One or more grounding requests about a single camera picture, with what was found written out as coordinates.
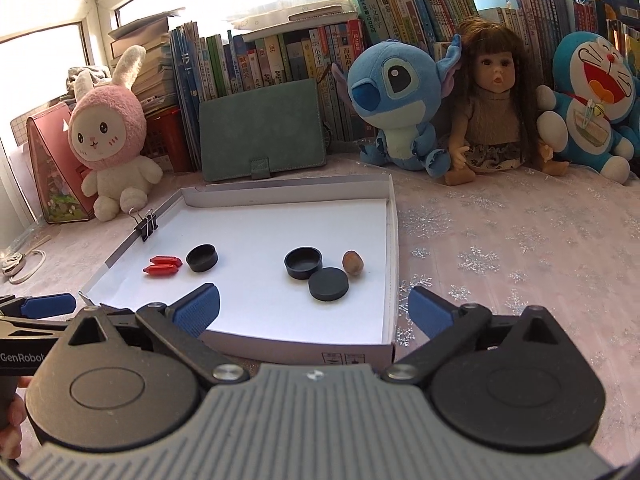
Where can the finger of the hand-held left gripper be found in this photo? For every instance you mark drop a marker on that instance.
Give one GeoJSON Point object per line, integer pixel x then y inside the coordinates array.
{"type": "Point", "coordinates": [50, 305]}
{"type": "Point", "coordinates": [30, 329]}

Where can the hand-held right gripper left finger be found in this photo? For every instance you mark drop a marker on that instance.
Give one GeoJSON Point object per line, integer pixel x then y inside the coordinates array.
{"type": "Point", "coordinates": [197, 310]}

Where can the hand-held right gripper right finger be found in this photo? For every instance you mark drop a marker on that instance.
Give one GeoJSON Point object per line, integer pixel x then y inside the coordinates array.
{"type": "Point", "coordinates": [430, 310]}

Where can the black round cap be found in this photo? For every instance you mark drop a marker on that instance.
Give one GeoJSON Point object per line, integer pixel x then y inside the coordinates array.
{"type": "Point", "coordinates": [202, 260]}
{"type": "Point", "coordinates": [327, 285]}

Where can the brown walnut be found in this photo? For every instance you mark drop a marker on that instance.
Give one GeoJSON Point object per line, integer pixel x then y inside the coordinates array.
{"type": "Point", "coordinates": [351, 263]}

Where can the black round container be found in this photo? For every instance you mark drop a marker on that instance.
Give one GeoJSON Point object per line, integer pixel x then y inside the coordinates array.
{"type": "Point", "coordinates": [302, 265]}

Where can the white cardboard box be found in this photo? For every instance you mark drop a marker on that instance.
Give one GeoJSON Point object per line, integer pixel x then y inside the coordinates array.
{"type": "Point", "coordinates": [280, 230]}

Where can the person's left hand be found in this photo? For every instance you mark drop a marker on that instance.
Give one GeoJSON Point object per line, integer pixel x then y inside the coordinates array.
{"type": "Point", "coordinates": [17, 410]}

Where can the black binder clip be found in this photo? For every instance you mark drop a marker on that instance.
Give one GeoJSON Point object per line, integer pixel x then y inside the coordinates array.
{"type": "Point", "coordinates": [146, 230]}

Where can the red triangular house box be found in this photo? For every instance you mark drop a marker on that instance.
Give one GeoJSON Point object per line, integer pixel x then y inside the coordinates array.
{"type": "Point", "coordinates": [50, 160]}

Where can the pink grid cutting mat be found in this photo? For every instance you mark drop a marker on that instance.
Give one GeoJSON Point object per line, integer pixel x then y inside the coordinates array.
{"type": "Point", "coordinates": [19, 132]}

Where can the pink bunny plush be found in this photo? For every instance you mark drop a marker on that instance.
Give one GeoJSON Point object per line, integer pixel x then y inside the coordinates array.
{"type": "Point", "coordinates": [107, 135]}

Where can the green felt notebook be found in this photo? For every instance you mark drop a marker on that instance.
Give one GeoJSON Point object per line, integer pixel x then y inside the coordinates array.
{"type": "Point", "coordinates": [260, 125]}

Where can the long-haired baby doll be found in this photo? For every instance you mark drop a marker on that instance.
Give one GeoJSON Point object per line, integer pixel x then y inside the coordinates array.
{"type": "Point", "coordinates": [492, 110]}

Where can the blue alien plush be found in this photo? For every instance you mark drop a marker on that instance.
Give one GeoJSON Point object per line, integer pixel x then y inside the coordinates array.
{"type": "Point", "coordinates": [395, 90]}

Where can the grey cloth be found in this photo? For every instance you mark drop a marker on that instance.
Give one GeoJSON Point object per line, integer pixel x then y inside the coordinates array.
{"type": "Point", "coordinates": [87, 77]}

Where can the stack of flat books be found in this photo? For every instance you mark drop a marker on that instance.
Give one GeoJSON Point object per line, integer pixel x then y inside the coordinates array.
{"type": "Point", "coordinates": [150, 70]}

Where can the row of books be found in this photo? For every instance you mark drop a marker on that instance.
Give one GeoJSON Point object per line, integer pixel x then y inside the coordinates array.
{"type": "Point", "coordinates": [260, 65]}

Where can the blue robot cat plush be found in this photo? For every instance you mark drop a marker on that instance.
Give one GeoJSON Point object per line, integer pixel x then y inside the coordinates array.
{"type": "Point", "coordinates": [595, 90]}

